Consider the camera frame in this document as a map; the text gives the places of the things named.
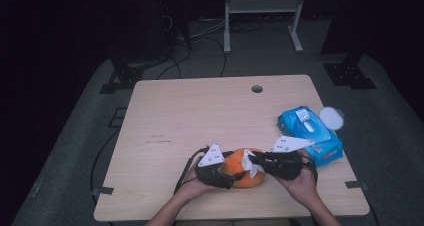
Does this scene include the person's left hand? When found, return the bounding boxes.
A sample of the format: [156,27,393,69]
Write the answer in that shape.
[172,155,216,204]

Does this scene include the black floor cable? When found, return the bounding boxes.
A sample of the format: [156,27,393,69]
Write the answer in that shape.
[89,128,122,204]
[196,35,228,78]
[155,39,193,81]

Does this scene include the person's right hand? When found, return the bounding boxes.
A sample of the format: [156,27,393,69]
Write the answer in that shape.
[275,148,320,204]

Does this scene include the white wet wipe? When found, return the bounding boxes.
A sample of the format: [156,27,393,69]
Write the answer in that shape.
[240,148,266,180]

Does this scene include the orange plush toy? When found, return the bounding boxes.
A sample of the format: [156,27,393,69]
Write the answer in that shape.
[217,147,268,189]

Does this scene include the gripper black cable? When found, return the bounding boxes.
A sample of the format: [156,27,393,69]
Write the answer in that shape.
[300,153,320,184]
[173,146,210,194]

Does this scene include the blue wet wipe pack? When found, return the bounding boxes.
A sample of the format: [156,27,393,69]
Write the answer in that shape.
[277,104,346,169]

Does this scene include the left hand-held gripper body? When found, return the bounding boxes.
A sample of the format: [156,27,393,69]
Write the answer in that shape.
[193,142,236,191]

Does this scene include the dark tape strip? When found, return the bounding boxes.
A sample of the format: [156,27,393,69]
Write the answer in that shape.
[91,186,115,197]
[344,180,370,191]

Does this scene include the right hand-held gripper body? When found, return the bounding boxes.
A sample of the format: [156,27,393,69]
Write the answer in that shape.
[262,135,316,182]

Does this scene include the black stand base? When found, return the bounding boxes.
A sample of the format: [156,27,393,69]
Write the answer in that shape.
[98,35,172,95]
[320,47,378,91]

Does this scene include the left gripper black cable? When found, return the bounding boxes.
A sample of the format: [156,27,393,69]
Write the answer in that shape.
[173,146,210,194]

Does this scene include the white metal stand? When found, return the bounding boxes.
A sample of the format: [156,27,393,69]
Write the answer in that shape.
[223,0,309,55]

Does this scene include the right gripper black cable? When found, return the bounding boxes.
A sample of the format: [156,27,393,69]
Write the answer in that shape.
[300,153,320,184]

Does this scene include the white floor cables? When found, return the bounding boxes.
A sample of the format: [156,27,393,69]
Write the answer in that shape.
[190,17,228,40]

